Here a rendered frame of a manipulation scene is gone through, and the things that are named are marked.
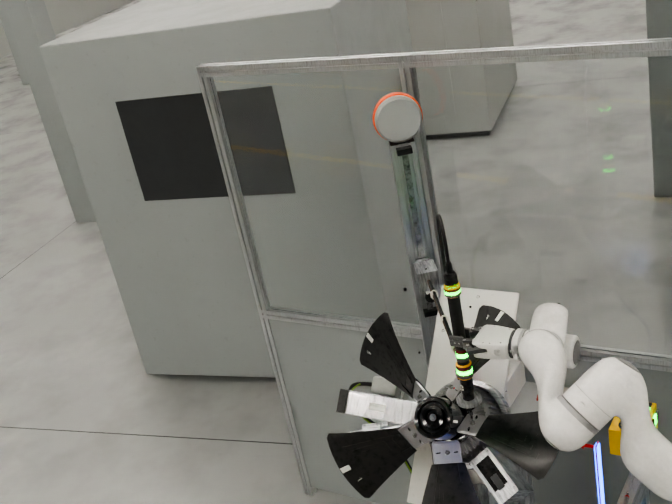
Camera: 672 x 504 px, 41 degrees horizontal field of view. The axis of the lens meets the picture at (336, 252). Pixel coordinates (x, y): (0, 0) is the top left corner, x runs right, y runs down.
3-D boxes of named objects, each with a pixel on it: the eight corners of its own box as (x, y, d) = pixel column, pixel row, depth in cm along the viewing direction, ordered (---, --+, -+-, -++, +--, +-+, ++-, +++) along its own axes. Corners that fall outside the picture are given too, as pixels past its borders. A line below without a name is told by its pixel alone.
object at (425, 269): (415, 281, 308) (411, 259, 305) (435, 277, 308) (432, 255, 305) (420, 294, 299) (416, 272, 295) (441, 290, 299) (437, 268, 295)
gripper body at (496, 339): (513, 367, 229) (472, 361, 235) (526, 346, 237) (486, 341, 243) (510, 342, 226) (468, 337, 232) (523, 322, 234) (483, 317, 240)
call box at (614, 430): (624, 425, 272) (622, 396, 268) (658, 431, 267) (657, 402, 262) (609, 458, 260) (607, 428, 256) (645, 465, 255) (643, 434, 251)
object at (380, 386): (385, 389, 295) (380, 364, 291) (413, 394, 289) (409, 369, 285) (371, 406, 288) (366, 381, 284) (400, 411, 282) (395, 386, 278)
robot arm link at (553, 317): (527, 296, 204) (537, 302, 233) (519, 366, 203) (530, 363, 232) (567, 300, 201) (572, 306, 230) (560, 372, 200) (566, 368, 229)
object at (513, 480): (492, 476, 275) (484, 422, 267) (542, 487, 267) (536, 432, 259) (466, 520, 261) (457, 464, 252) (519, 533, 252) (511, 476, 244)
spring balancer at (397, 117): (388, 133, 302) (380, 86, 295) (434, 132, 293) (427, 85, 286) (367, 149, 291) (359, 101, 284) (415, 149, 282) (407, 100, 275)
